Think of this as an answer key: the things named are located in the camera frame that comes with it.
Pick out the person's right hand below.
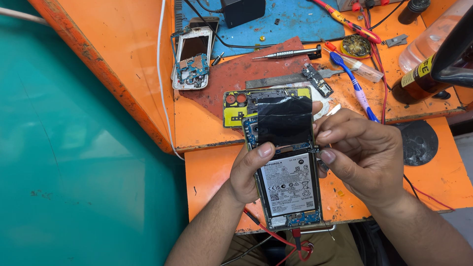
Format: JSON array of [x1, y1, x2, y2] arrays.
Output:
[[312, 101, 405, 208]]

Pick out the person's left hand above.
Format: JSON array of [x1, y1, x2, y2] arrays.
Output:
[[228, 142, 276, 205]]

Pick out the smartphone with battery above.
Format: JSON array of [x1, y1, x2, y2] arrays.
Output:
[[242, 113, 324, 232]]

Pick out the black film sheet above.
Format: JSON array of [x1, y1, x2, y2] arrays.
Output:
[[256, 96, 314, 148]]

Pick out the black round disc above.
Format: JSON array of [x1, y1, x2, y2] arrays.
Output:
[[391, 120, 439, 167]]

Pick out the blue and pink brush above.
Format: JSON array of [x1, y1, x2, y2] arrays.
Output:
[[329, 51, 381, 123]]

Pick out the brown bottle with yellow label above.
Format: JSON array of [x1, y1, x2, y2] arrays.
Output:
[[391, 44, 473, 105]]

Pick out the clear plastic tube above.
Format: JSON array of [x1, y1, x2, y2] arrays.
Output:
[[342, 55, 384, 83]]

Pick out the small black circuit board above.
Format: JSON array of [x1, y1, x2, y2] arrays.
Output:
[[301, 62, 335, 99]]

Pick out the person's khaki trousers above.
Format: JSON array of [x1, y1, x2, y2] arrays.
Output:
[[222, 223, 365, 266]]

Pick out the flat steel pry tool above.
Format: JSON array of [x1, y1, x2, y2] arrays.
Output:
[[245, 68, 358, 90]]

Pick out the red-brown work mat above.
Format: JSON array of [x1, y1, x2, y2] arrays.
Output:
[[180, 36, 326, 121]]

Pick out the round brass tip cleaner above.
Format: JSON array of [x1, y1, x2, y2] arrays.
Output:
[[340, 34, 372, 60]]

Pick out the grey razor blade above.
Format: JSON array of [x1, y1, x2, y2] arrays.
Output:
[[385, 33, 409, 48]]

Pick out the clear plastic bottle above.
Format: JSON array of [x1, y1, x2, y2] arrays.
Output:
[[398, 0, 473, 74]]

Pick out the silver precision screwdriver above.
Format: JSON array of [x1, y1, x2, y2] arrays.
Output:
[[252, 45, 323, 61]]

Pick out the white phone with exposed board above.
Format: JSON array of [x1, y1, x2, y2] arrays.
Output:
[[170, 27, 214, 91]]

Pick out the red and yellow test probe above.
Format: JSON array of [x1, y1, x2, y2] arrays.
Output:
[[311, 0, 382, 44]]

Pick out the black cylindrical bottle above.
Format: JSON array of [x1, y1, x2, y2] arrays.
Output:
[[398, 0, 431, 26]]

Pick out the bench power supply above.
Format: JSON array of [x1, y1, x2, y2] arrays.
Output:
[[337, 0, 402, 12]]

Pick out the blue work mat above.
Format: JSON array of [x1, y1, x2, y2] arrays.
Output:
[[180, 0, 347, 60]]

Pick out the beige smartphone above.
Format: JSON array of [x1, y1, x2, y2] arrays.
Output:
[[188, 16, 221, 37]]

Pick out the black power adapter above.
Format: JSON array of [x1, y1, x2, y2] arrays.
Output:
[[220, 0, 267, 29]]

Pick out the white pipe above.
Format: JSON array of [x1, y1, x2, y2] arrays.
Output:
[[0, 6, 49, 27]]

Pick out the yellow phone frame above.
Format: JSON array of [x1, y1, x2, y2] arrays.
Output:
[[222, 87, 312, 129]]

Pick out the red probe cable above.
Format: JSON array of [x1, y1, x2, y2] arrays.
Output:
[[243, 208, 315, 266]]

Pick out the metal drawer handle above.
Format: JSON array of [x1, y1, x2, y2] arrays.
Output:
[[299, 224, 337, 235]]

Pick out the red wires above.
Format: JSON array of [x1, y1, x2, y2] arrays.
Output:
[[359, 7, 389, 125]]

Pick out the white cable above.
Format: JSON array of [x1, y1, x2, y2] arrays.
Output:
[[157, 0, 186, 162]]

